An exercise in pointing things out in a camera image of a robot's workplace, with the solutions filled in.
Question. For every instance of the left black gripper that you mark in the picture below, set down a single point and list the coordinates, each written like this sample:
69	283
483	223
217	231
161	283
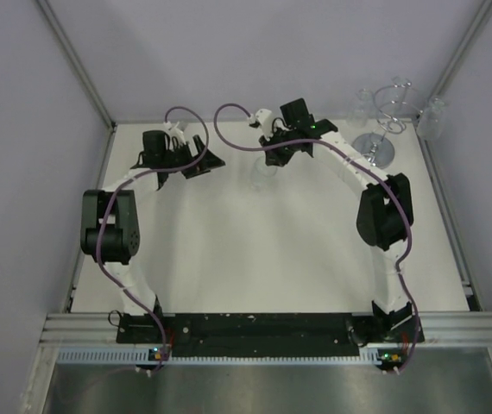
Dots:
209	162

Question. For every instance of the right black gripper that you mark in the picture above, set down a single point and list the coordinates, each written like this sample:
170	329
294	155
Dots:
273	159

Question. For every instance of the clear patterned wine glass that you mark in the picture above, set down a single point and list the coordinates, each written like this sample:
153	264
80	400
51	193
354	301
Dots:
261	175

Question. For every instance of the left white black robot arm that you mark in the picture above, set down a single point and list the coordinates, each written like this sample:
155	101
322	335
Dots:
110	229

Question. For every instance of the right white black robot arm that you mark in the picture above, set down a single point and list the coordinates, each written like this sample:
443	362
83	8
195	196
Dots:
385	212

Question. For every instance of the hanging wine glass left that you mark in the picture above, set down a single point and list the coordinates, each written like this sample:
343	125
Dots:
361	109

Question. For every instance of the chrome wine glass rack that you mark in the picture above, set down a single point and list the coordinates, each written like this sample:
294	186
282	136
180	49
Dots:
392	118

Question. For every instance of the hanging wine glass right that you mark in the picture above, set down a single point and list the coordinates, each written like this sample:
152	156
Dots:
431	121

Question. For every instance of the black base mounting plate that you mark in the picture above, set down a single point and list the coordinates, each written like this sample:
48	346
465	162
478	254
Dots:
258	335

